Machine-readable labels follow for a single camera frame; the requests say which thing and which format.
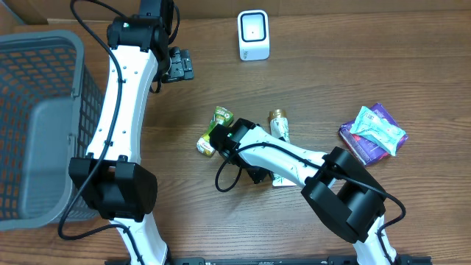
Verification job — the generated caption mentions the white tube with gold cap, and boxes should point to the white tube with gold cap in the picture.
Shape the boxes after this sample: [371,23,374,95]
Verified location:
[268,109,296,188]

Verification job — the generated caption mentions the teal wet wipes pack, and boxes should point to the teal wet wipes pack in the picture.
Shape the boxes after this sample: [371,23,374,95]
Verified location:
[350,106,406,156]

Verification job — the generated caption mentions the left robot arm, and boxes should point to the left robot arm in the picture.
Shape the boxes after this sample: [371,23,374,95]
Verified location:
[60,1,194,264]

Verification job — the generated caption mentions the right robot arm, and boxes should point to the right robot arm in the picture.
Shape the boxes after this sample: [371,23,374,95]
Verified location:
[210,119,399,264]

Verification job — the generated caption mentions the white barcode scanner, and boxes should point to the white barcode scanner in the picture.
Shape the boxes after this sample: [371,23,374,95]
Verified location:
[237,10,270,61]

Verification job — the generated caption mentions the grey plastic shopping basket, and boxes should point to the grey plastic shopping basket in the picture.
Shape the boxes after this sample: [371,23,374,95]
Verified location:
[1,30,104,231]

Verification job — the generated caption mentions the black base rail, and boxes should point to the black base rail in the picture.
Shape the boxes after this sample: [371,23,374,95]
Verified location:
[105,255,433,265]

